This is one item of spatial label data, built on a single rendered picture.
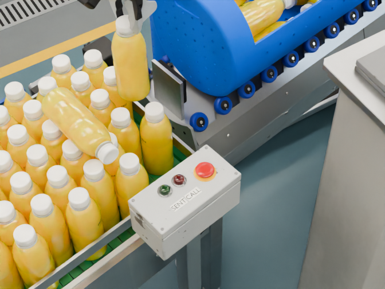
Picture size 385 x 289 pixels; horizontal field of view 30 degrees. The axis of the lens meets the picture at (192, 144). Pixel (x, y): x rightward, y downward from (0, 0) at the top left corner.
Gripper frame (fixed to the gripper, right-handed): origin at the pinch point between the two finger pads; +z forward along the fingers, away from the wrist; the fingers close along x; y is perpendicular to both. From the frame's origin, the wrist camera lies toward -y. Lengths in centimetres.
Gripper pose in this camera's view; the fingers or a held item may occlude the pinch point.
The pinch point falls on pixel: (125, 24)
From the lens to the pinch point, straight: 139.7
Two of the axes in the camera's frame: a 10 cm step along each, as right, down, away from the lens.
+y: 7.5, -5.3, 4.0
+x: -6.7, -5.7, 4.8
